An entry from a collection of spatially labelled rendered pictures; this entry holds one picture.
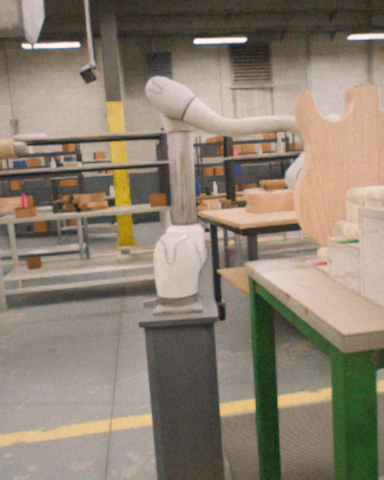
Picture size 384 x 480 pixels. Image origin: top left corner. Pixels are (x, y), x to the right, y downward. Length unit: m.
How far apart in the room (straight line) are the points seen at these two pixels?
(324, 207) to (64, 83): 11.36
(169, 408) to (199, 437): 0.15
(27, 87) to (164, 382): 11.19
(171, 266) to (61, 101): 10.79
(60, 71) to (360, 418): 11.87
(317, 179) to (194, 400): 0.92
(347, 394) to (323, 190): 0.50
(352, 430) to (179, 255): 0.90
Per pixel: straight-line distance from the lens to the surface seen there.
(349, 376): 0.73
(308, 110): 1.05
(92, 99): 12.03
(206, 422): 1.66
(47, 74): 12.30
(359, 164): 1.09
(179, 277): 1.50
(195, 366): 1.55
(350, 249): 0.89
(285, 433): 2.16
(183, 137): 1.68
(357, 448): 0.80
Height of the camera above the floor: 1.18
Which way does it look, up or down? 6 degrees down
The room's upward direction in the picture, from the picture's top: 4 degrees counter-clockwise
